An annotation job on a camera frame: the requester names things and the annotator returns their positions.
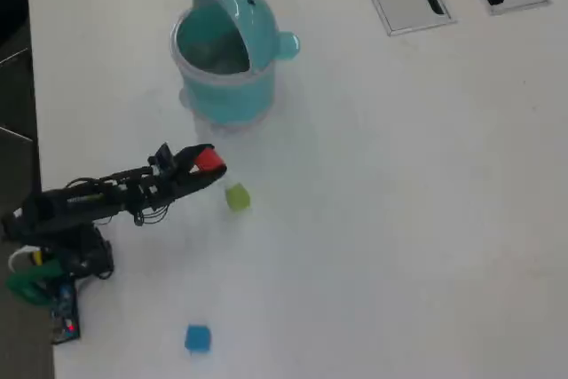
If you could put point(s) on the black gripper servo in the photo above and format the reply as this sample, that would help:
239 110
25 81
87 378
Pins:
164 183

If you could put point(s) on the green table clamp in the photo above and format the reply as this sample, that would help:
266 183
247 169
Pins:
26 283

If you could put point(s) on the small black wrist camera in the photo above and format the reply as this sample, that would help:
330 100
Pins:
162 158

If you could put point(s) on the blue controller circuit board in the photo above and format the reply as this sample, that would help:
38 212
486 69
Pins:
66 321

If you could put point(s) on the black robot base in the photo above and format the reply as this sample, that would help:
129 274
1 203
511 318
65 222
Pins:
89 255

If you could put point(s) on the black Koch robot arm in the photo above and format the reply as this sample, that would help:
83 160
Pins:
66 208

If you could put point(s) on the white and yellow plastic part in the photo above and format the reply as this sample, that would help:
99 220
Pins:
20 252

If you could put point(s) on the red lego block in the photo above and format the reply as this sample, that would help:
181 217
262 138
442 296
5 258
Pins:
208 160

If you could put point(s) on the teal whale-shaped bin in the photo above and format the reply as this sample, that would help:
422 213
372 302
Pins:
231 95

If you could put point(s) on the green lego block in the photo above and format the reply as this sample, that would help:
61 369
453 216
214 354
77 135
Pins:
237 197

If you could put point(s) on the blue lego block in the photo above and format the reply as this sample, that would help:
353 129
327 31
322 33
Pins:
198 337

